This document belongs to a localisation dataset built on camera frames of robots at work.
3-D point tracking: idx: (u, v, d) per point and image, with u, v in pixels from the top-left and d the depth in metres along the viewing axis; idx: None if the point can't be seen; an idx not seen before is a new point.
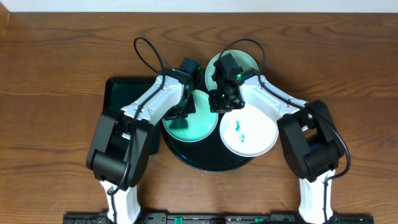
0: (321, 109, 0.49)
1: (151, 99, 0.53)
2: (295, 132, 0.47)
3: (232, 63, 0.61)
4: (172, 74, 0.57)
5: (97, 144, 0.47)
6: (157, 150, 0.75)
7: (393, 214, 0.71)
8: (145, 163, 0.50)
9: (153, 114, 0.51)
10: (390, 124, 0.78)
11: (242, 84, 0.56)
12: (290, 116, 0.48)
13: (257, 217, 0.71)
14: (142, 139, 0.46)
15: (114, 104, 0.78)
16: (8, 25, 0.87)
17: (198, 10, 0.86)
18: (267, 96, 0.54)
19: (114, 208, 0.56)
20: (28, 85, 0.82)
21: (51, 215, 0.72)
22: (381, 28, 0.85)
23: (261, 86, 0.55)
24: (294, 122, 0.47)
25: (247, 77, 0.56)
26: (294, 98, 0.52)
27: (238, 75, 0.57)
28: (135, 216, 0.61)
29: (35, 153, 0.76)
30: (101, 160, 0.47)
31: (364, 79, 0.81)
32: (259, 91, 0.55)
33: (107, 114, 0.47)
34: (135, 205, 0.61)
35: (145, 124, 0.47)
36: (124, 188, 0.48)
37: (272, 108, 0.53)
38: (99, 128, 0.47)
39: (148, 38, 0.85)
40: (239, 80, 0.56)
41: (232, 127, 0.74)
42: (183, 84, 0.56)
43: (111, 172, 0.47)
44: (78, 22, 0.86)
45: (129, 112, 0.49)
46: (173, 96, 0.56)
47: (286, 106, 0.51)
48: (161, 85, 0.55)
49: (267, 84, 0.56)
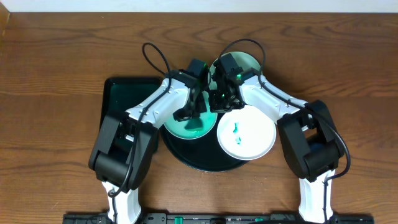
0: (321, 108, 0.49)
1: (156, 102, 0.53)
2: (296, 132, 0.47)
3: (234, 64, 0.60)
4: (178, 78, 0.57)
5: (100, 145, 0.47)
6: (157, 150, 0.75)
7: (393, 214, 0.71)
8: (146, 165, 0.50)
9: (158, 117, 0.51)
10: (390, 124, 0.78)
11: (241, 84, 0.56)
12: (291, 117, 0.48)
13: (257, 217, 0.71)
14: (146, 142, 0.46)
15: (114, 103, 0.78)
16: (7, 25, 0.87)
17: (198, 10, 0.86)
18: (267, 96, 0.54)
19: (114, 208, 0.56)
20: (28, 85, 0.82)
21: (51, 215, 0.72)
22: (381, 28, 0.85)
23: (261, 86, 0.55)
24: (293, 122, 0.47)
25: (247, 77, 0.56)
26: (294, 98, 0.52)
27: (238, 75, 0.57)
28: (136, 216, 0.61)
29: (35, 154, 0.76)
30: (103, 162, 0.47)
31: (364, 79, 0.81)
32: (258, 92, 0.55)
33: (112, 116, 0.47)
34: (136, 205, 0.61)
35: (150, 128, 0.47)
36: (125, 191, 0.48)
37: (272, 108, 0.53)
38: (103, 129, 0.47)
39: (148, 38, 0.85)
40: (239, 80, 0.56)
41: (232, 127, 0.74)
42: (189, 88, 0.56)
43: (112, 174, 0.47)
44: (78, 22, 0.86)
45: (134, 114, 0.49)
46: (178, 100, 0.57)
47: (286, 106, 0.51)
48: (167, 88, 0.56)
49: (267, 84, 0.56)
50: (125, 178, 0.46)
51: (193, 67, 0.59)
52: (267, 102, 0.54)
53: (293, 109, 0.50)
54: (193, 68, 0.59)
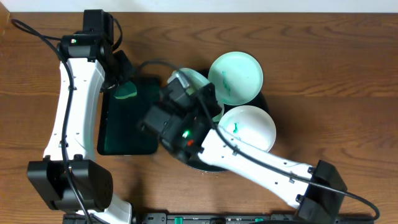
0: (325, 172, 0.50)
1: (69, 111, 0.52)
2: (318, 214, 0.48)
3: (166, 115, 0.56)
4: (74, 47, 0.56)
5: (49, 196, 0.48)
6: (157, 149, 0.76)
7: (394, 214, 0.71)
8: (104, 180, 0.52)
9: (84, 134, 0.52)
10: (390, 124, 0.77)
11: (202, 151, 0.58)
12: (306, 201, 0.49)
13: (257, 217, 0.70)
14: (84, 177, 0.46)
15: (114, 104, 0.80)
16: (8, 24, 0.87)
17: (198, 10, 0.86)
18: (244, 163, 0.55)
19: (104, 221, 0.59)
20: (28, 84, 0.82)
21: (51, 215, 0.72)
22: (382, 29, 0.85)
23: (236, 153, 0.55)
24: (313, 209, 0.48)
25: (196, 135, 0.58)
26: (290, 167, 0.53)
27: (185, 133, 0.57)
28: (129, 214, 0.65)
29: (35, 153, 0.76)
30: (63, 204, 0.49)
31: (364, 79, 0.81)
32: (236, 158, 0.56)
33: (33, 172, 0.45)
34: (124, 205, 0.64)
35: (79, 162, 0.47)
36: (100, 209, 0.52)
37: (267, 183, 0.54)
38: (38, 186, 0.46)
39: (148, 38, 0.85)
40: (193, 139, 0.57)
41: (230, 129, 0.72)
42: (91, 51, 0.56)
43: (76, 207, 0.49)
44: (78, 22, 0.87)
45: (56, 152, 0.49)
46: (96, 81, 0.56)
47: (290, 181, 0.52)
48: (71, 84, 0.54)
49: (241, 146, 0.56)
50: (84, 211, 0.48)
51: (92, 23, 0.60)
52: (255, 175, 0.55)
53: (297, 186, 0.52)
54: (92, 24, 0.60)
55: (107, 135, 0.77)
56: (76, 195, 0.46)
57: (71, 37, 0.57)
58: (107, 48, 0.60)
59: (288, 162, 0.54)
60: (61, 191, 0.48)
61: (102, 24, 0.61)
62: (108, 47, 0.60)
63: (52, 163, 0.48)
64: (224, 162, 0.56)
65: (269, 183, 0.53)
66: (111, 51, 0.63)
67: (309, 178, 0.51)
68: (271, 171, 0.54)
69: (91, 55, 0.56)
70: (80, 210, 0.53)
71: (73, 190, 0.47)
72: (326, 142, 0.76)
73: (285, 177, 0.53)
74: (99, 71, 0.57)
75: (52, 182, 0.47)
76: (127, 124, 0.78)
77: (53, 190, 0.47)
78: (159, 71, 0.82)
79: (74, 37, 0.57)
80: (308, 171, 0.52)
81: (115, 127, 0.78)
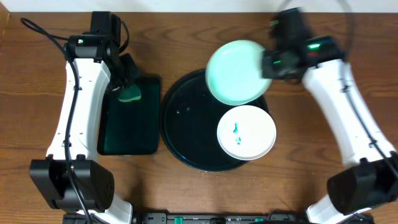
0: None
1: (74, 111, 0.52)
2: (367, 183, 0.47)
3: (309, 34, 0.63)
4: (81, 47, 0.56)
5: (50, 196, 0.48)
6: (157, 149, 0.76)
7: (393, 214, 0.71)
8: (106, 180, 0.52)
9: (87, 135, 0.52)
10: (390, 124, 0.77)
11: (316, 67, 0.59)
12: (368, 168, 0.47)
13: (257, 217, 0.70)
14: (86, 177, 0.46)
15: (114, 104, 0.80)
16: (7, 24, 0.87)
17: (198, 10, 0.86)
18: (343, 102, 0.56)
19: (104, 221, 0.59)
20: (28, 84, 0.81)
21: (51, 215, 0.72)
22: (381, 29, 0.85)
23: (344, 91, 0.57)
24: (370, 177, 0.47)
25: (321, 55, 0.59)
26: (381, 140, 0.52)
27: (315, 45, 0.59)
28: (129, 214, 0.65)
29: (35, 154, 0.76)
30: (64, 203, 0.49)
31: (364, 78, 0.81)
32: (340, 95, 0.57)
33: (36, 170, 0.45)
34: (124, 205, 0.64)
35: (83, 162, 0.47)
36: (101, 210, 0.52)
37: (347, 133, 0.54)
38: (39, 185, 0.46)
39: (148, 38, 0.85)
40: (313, 54, 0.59)
41: (231, 128, 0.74)
42: (98, 52, 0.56)
43: (77, 206, 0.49)
44: (78, 22, 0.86)
45: (58, 152, 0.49)
46: (100, 82, 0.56)
47: (369, 144, 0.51)
48: (76, 84, 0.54)
49: (352, 91, 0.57)
50: (84, 211, 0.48)
51: (100, 25, 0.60)
52: (342, 116, 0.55)
53: (370, 150, 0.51)
54: (100, 26, 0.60)
55: (107, 135, 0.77)
56: (78, 195, 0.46)
57: (79, 37, 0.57)
58: (114, 50, 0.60)
59: (379, 132, 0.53)
60: (62, 190, 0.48)
61: (109, 26, 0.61)
62: (114, 48, 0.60)
63: (54, 163, 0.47)
64: (328, 89, 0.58)
65: (349, 135, 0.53)
66: (117, 54, 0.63)
67: (388, 156, 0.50)
68: (357, 126, 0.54)
69: (98, 56, 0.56)
70: (81, 211, 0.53)
71: (74, 190, 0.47)
72: (326, 142, 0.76)
73: (366, 139, 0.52)
74: (105, 73, 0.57)
75: (55, 181, 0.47)
76: (129, 123, 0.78)
77: (55, 190, 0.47)
78: (159, 71, 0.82)
79: (81, 37, 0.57)
80: (390, 152, 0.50)
81: (115, 127, 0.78)
